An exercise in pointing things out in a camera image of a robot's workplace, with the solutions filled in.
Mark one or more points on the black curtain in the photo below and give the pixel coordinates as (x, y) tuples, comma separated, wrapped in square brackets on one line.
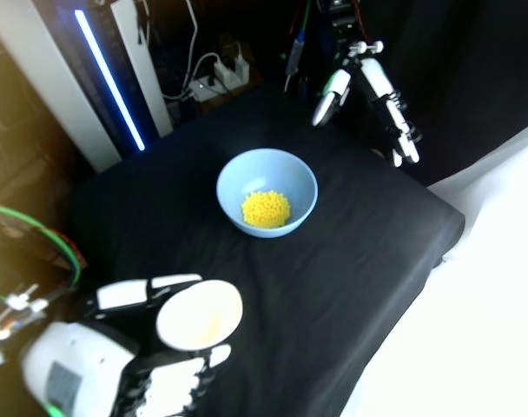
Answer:
[(463, 65)]

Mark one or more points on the black table cloth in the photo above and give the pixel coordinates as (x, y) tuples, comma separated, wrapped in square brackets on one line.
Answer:
[(312, 304)]

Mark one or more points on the yellow beads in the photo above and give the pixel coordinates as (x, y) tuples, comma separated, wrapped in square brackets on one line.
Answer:
[(266, 209)]

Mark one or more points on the white power strip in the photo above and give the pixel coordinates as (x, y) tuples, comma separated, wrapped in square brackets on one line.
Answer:
[(209, 89)]

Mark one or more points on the blue bowl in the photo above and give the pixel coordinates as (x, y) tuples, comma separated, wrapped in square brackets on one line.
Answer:
[(264, 169)]

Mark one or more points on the white cup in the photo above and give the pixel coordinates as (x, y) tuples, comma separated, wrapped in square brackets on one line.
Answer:
[(199, 315)]

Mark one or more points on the white pillar with blue light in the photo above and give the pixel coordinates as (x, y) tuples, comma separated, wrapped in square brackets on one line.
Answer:
[(51, 87)]

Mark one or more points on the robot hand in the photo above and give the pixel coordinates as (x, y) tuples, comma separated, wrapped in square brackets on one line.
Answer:
[(383, 84), (81, 356)]

